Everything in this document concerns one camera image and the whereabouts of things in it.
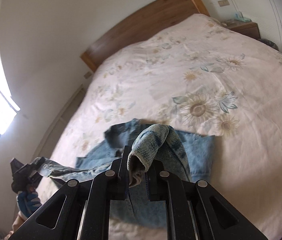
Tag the wooden headboard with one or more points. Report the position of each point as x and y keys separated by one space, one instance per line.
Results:
x=140 y=26

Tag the blue gloved left hand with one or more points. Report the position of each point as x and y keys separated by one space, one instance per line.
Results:
x=28 y=203

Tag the wall outlet of bed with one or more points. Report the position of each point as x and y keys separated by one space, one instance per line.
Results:
x=88 y=75
x=223 y=3

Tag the blue denim jacket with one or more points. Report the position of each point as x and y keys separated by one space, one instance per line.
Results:
x=187 y=155

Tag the wall outlet left of bed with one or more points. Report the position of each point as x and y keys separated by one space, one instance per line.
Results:
x=88 y=75

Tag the floral white bedspread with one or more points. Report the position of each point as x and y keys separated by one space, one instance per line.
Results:
x=201 y=78

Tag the wall outlet right of bed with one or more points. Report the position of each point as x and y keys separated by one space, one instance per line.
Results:
x=223 y=3

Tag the wooden nightstand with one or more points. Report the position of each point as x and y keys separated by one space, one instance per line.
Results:
x=249 y=29

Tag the teal tissue box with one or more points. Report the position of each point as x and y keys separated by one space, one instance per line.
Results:
x=239 y=17

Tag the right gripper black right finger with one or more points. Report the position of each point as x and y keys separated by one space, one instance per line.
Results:
x=196 y=210

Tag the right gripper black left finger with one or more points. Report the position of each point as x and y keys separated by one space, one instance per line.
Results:
x=79 y=210

